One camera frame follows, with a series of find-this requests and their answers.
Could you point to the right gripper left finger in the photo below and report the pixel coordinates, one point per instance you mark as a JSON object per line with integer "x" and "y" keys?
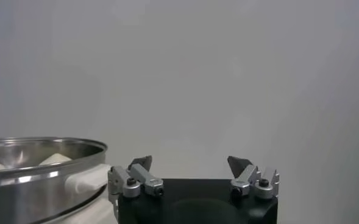
{"x": 142, "y": 178}

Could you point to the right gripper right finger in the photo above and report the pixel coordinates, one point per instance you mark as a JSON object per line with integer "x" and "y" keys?
{"x": 247, "y": 178}

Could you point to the steel perforated steamer basket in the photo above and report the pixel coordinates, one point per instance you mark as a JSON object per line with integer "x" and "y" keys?
{"x": 30, "y": 194}

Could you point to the cream electric cooker base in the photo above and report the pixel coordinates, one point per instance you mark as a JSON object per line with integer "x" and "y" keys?
{"x": 97, "y": 214}

